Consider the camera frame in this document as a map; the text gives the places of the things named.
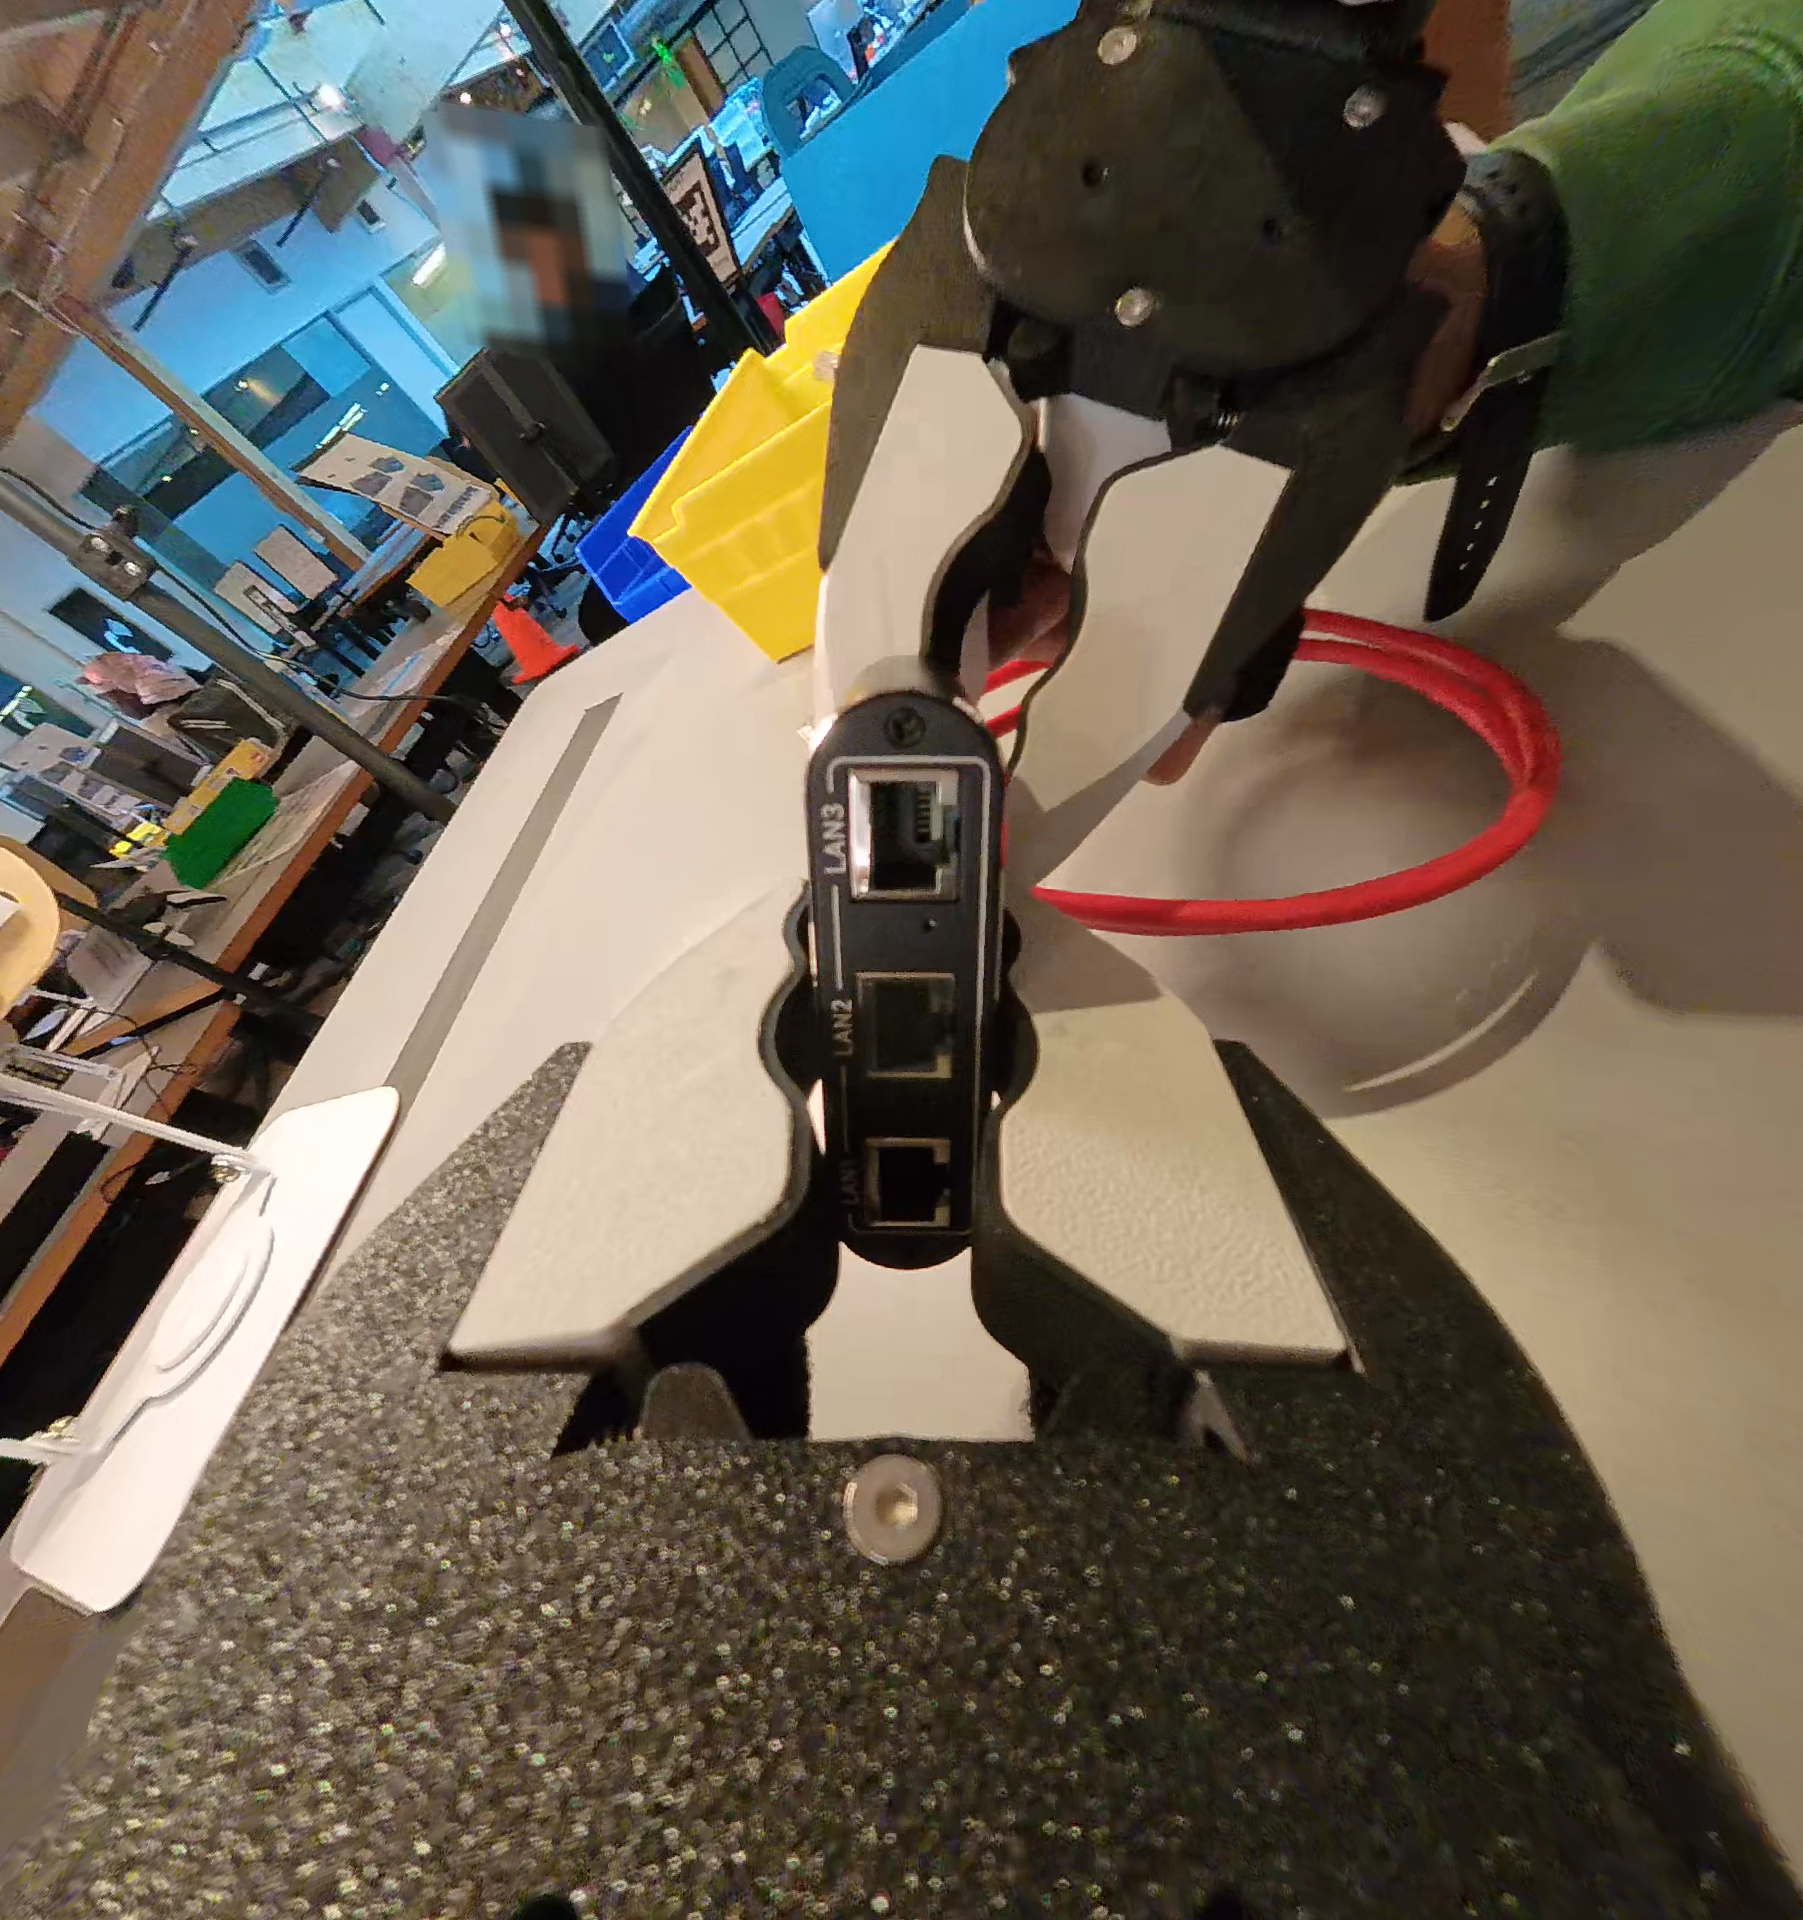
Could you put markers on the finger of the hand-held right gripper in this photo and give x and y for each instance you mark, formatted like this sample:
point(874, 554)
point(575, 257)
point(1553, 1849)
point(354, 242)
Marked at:
point(1142, 602)
point(906, 481)

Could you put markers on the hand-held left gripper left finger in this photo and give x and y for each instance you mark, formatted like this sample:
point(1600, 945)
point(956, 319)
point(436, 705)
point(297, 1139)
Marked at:
point(649, 1200)

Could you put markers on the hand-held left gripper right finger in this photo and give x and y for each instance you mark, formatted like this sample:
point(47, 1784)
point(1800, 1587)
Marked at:
point(1157, 1186)

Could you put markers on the yellow plastic bin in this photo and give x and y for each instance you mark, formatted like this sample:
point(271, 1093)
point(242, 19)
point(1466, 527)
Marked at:
point(749, 511)

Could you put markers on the blue plastic bin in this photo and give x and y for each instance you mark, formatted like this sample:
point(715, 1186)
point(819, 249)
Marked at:
point(627, 562)

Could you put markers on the black network switch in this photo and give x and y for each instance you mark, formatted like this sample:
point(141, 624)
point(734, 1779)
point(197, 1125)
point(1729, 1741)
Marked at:
point(909, 932)

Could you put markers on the person's right forearm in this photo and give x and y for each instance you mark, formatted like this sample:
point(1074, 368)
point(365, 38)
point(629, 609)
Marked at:
point(1695, 201)

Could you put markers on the person's right hand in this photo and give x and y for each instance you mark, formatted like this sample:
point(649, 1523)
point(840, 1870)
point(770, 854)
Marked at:
point(1448, 333)

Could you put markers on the black wristwatch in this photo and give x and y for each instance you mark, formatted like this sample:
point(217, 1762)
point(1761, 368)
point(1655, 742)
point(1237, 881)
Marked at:
point(1517, 257)

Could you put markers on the black and white tag board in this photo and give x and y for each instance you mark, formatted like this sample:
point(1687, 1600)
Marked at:
point(712, 215)

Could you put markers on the black speaker box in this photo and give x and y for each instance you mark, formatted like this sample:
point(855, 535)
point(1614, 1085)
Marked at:
point(527, 427)

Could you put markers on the orange traffic cone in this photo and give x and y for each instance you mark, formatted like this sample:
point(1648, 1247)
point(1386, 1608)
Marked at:
point(527, 647)

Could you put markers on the black tripod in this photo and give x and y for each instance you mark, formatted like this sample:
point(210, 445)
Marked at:
point(629, 161)

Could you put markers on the small yellow bin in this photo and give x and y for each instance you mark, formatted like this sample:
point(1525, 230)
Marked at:
point(461, 554)

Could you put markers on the small instruction poster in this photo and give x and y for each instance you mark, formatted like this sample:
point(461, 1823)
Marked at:
point(397, 488)

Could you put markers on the green storage bin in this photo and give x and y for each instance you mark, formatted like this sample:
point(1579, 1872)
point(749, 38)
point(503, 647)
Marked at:
point(217, 836)

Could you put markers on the steel pole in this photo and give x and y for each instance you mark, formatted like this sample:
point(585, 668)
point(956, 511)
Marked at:
point(210, 647)

